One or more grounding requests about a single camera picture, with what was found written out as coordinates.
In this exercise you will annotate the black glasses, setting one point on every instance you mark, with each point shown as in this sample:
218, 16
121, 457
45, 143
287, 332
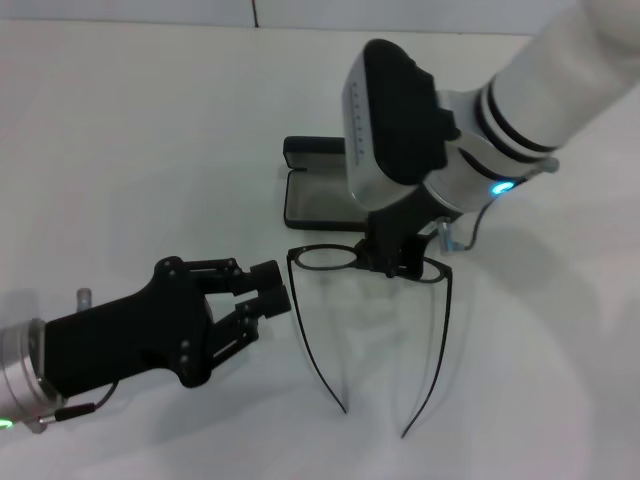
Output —
291, 256

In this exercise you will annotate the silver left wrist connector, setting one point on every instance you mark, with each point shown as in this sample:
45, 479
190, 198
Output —
84, 299

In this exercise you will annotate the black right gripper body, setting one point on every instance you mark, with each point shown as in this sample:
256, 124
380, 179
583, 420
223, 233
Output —
400, 220

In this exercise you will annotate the black glasses case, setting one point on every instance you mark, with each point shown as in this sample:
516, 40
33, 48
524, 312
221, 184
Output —
310, 147

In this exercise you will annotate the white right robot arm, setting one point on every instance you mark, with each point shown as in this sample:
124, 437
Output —
550, 90

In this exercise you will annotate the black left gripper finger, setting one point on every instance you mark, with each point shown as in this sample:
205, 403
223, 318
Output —
270, 305
250, 280

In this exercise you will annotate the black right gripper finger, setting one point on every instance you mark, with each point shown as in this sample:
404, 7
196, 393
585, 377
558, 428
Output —
415, 257
377, 257

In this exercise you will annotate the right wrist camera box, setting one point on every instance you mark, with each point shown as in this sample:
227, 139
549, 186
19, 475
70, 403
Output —
400, 125

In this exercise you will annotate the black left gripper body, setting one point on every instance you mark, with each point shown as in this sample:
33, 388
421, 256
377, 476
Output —
130, 340

